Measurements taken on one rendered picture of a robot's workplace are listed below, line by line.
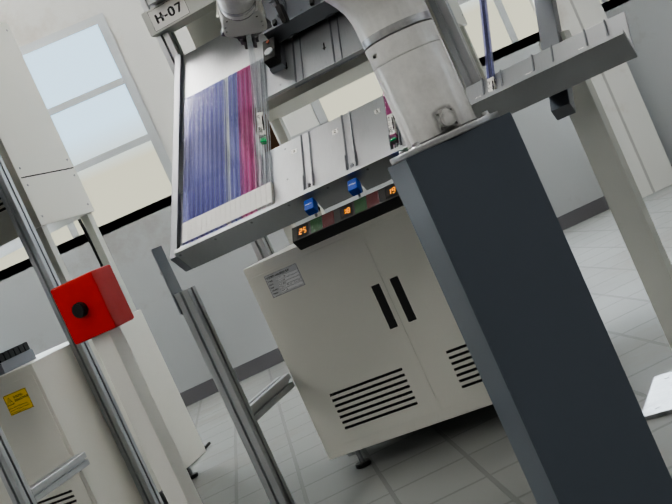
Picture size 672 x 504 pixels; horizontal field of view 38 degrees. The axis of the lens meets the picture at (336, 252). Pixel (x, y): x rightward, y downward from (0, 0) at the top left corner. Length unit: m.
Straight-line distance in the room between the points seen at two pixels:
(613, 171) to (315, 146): 0.66
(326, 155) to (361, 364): 0.61
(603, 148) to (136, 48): 3.71
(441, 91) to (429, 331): 1.03
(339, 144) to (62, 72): 3.41
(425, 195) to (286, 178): 0.78
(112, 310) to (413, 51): 1.31
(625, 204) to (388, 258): 0.63
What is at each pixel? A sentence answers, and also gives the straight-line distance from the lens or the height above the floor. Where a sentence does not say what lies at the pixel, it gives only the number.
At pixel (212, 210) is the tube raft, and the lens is 2.29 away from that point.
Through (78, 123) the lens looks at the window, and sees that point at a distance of 5.40.
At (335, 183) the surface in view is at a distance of 2.10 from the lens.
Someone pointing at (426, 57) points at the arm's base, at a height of 0.83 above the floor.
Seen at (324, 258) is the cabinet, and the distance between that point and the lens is 2.48.
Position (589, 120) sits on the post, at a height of 0.62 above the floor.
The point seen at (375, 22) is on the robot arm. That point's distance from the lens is 1.55.
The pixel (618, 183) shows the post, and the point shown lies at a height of 0.47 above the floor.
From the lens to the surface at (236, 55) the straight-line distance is 2.63.
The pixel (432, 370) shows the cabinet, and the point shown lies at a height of 0.19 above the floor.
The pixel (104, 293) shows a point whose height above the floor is 0.71.
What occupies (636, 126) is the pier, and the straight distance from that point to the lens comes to 5.62.
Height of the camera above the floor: 0.69
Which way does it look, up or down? 3 degrees down
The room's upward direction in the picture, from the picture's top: 24 degrees counter-clockwise
